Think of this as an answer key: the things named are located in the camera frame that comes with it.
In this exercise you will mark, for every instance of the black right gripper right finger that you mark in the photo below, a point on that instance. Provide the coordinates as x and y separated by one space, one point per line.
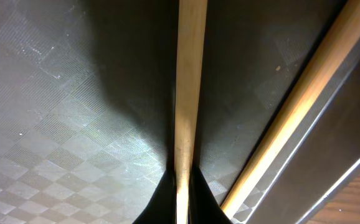
202 205

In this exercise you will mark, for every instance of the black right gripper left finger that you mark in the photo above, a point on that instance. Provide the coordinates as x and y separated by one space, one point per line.
161 209

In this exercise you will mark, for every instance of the brown plastic tray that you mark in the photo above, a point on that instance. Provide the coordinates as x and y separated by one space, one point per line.
87 107

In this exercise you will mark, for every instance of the wooden chopstick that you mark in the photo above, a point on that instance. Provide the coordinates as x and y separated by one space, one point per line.
333 49
191 31

